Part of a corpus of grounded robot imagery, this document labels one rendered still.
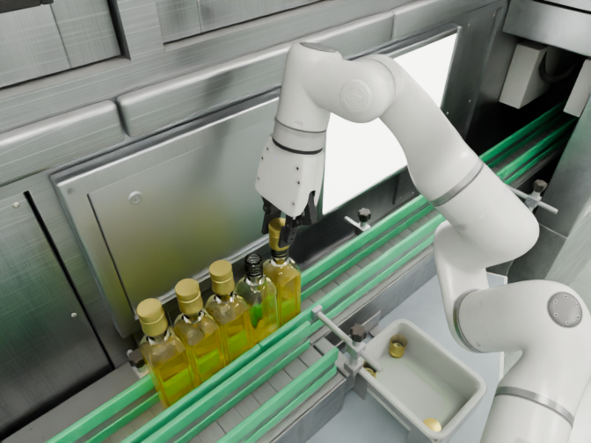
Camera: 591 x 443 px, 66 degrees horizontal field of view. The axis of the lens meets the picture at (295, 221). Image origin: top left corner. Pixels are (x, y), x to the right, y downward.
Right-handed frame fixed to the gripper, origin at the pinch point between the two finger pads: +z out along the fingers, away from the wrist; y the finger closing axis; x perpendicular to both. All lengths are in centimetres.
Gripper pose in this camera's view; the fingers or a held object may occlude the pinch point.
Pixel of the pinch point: (279, 228)
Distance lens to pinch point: 74.3
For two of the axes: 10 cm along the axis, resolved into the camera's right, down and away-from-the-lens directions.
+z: -1.9, 8.4, 5.1
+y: 6.6, 5.0, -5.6
